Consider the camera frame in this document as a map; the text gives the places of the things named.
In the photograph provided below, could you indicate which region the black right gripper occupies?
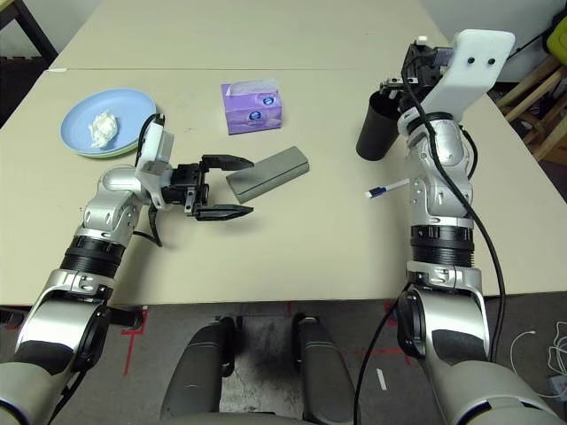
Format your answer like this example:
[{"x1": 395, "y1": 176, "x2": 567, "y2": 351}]
[{"x1": 378, "y1": 45, "x2": 454, "y2": 100}]

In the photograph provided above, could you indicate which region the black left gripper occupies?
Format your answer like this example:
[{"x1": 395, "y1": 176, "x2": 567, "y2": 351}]
[{"x1": 163, "y1": 153, "x2": 256, "y2": 221}]

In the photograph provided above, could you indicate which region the grey glasses case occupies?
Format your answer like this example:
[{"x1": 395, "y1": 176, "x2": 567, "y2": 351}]
[{"x1": 225, "y1": 147, "x2": 311, "y2": 207}]

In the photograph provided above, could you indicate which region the pale blue plastic plate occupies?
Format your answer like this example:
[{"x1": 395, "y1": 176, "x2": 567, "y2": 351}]
[{"x1": 60, "y1": 88, "x2": 157, "y2": 157}]

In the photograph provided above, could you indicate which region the white tissue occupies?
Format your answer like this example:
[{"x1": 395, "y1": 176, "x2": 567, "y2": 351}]
[{"x1": 87, "y1": 112, "x2": 120, "y2": 149}]

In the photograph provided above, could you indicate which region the black plastic cup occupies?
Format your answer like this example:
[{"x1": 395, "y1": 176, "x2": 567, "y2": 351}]
[{"x1": 356, "y1": 86, "x2": 416, "y2": 162}]

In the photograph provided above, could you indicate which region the purple tissue pack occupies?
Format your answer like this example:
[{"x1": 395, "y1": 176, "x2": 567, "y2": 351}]
[{"x1": 220, "y1": 79, "x2": 284, "y2": 136}]

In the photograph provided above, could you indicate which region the pale green plastic plate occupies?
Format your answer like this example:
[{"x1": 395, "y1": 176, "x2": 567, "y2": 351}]
[{"x1": 74, "y1": 105, "x2": 159, "y2": 160}]

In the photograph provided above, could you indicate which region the white pen blue band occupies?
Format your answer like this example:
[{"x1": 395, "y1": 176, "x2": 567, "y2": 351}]
[{"x1": 364, "y1": 179, "x2": 411, "y2": 199}]

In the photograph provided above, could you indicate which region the thin black rod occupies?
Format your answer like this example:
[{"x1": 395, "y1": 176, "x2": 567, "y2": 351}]
[{"x1": 509, "y1": 30, "x2": 550, "y2": 58}]

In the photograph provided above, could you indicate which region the yellow green container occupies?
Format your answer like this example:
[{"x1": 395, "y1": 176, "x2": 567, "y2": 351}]
[{"x1": 545, "y1": 21, "x2": 567, "y2": 58}]

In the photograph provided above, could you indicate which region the red floor tape corner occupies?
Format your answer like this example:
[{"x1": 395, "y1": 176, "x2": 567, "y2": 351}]
[{"x1": 120, "y1": 305, "x2": 150, "y2": 375}]

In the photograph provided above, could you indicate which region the grey robot left leg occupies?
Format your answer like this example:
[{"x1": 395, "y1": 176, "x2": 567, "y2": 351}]
[{"x1": 159, "y1": 316, "x2": 236, "y2": 420}]

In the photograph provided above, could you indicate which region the grey robot leg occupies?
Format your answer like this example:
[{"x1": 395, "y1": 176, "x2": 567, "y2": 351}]
[
  {"x1": 294, "y1": 313, "x2": 358, "y2": 425},
  {"x1": 159, "y1": 316, "x2": 236, "y2": 420}
]

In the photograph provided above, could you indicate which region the grey robot right leg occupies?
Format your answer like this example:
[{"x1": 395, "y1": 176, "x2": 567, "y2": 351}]
[{"x1": 294, "y1": 313, "x2": 358, "y2": 425}]

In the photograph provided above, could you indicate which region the light grey robot pelvis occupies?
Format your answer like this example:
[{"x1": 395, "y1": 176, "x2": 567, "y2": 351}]
[{"x1": 167, "y1": 411, "x2": 307, "y2": 425}]

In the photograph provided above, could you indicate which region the red floor tape cross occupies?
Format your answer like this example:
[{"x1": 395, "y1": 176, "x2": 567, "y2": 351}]
[{"x1": 353, "y1": 300, "x2": 413, "y2": 364}]

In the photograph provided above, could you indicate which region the black framed side table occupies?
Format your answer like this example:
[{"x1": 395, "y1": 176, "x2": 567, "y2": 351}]
[{"x1": 0, "y1": 0, "x2": 58, "y2": 63}]

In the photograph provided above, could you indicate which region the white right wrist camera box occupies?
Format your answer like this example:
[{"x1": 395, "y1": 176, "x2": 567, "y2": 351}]
[{"x1": 396, "y1": 29, "x2": 516, "y2": 134}]

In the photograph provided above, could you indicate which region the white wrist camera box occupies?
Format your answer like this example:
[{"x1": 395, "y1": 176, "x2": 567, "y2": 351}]
[
  {"x1": 134, "y1": 115, "x2": 176, "y2": 212},
  {"x1": 396, "y1": 29, "x2": 516, "y2": 134}
]

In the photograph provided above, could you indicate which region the black left wrist camera cable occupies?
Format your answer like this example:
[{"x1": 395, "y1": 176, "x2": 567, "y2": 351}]
[{"x1": 131, "y1": 113, "x2": 166, "y2": 249}]

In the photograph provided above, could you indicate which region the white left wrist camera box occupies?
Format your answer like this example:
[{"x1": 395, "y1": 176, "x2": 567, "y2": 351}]
[{"x1": 134, "y1": 115, "x2": 176, "y2": 212}]

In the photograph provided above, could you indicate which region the light wooden frame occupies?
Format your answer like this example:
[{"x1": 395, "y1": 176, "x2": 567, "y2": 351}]
[{"x1": 495, "y1": 57, "x2": 567, "y2": 165}]

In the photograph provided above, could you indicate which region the white floor cable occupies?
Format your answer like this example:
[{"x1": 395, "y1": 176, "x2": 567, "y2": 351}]
[{"x1": 509, "y1": 321, "x2": 567, "y2": 399}]

